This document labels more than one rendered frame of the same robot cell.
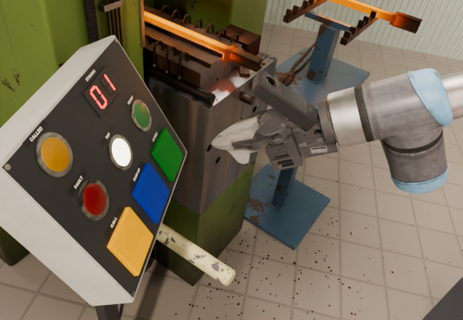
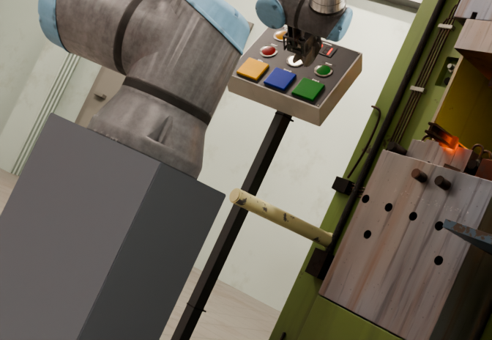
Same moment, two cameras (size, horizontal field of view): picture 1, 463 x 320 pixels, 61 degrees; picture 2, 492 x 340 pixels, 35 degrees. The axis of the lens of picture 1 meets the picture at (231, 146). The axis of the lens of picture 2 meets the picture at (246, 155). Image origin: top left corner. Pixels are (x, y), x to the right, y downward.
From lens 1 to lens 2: 262 cm
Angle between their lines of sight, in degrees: 109
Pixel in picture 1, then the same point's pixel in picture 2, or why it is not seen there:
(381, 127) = not seen: outside the picture
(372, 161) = not seen: outside the picture
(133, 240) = (252, 67)
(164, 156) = (304, 83)
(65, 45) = (384, 100)
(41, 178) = (271, 33)
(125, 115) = (317, 61)
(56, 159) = (280, 34)
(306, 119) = not seen: hidden behind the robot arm
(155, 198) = (276, 78)
